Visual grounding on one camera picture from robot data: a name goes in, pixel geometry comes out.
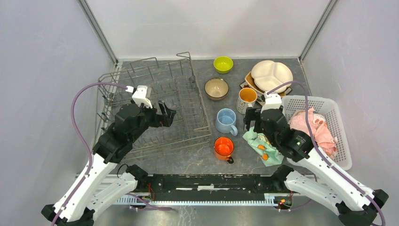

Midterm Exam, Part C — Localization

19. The grey wire dish rack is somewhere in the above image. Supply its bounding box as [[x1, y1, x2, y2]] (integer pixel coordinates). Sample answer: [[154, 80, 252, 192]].
[[96, 52, 211, 162]]

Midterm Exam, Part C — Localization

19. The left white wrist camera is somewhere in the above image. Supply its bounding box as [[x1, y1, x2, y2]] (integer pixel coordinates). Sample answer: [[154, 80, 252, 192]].
[[126, 85, 153, 108]]

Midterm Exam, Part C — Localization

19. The lime green bowl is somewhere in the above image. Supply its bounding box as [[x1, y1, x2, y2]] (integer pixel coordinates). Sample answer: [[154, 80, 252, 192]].
[[213, 56, 234, 74]]

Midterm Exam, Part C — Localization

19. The cream divided plate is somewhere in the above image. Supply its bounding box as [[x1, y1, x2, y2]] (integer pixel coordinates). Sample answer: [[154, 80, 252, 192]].
[[251, 60, 293, 91]]

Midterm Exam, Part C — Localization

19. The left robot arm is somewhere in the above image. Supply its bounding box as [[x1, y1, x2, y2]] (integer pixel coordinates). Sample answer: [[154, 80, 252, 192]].
[[41, 101, 176, 226]]

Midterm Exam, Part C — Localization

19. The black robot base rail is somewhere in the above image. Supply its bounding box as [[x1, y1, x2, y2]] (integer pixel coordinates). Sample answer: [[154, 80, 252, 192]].
[[117, 164, 304, 209]]

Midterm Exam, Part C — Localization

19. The beige brown-rimmed bowl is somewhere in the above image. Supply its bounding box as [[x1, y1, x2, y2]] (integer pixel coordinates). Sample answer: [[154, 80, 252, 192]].
[[204, 78, 230, 101]]

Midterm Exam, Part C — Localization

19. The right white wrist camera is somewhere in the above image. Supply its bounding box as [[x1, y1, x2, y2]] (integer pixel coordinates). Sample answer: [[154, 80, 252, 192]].
[[261, 92, 282, 112]]

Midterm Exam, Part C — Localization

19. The white plastic basket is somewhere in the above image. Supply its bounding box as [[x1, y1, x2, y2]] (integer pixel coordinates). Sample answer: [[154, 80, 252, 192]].
[[282, 95, 352, 170]]

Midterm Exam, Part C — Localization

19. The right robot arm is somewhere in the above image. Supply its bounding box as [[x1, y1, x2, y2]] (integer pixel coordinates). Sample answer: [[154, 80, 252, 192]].
[[244, 107, 389, 226]]

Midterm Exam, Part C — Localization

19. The green cartoon cloth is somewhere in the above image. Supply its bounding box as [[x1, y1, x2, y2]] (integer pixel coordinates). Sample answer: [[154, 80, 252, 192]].
[[242, 127, 284, 167]]

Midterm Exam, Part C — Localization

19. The orange mug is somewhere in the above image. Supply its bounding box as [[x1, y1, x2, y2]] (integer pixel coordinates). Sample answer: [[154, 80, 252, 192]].
[[214, 137, 234, 164]]

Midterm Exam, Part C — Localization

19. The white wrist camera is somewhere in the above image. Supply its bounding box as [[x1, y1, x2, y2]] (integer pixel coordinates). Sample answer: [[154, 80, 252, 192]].
[[126, 85, 153, 108], [261, 92, 282, 112]]

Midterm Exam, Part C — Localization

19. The pink patterned cloth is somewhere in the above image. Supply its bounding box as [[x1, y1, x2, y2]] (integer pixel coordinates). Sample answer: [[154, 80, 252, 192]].
[[288, 107, 338, 160]]

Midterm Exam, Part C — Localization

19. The white floral mug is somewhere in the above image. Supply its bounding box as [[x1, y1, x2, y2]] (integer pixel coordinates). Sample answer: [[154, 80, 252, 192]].
[[236, 88, 257, 114]]

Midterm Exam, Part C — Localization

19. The light blue mug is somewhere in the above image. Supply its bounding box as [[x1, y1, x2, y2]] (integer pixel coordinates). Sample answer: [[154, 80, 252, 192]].
[[215, 108, 238, 136]]

